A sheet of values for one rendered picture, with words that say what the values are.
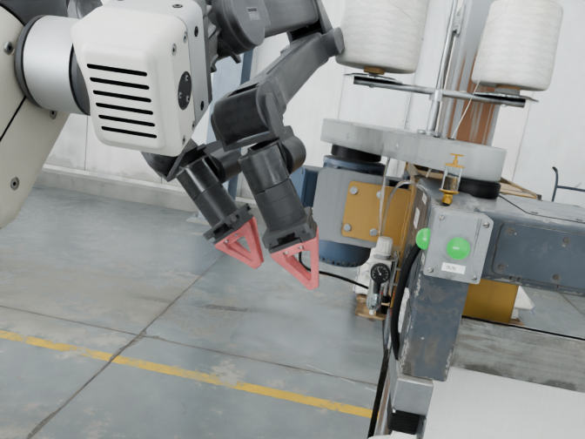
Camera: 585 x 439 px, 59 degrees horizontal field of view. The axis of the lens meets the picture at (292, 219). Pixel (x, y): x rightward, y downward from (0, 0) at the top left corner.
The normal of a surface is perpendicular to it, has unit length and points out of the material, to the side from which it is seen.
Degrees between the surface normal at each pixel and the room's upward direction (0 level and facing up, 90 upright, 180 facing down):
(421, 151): 90
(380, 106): 90
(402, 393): 90
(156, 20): 30
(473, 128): 90
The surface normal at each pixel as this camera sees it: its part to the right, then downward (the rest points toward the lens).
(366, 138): -0.86, -0.01
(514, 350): -0.15, 0.20
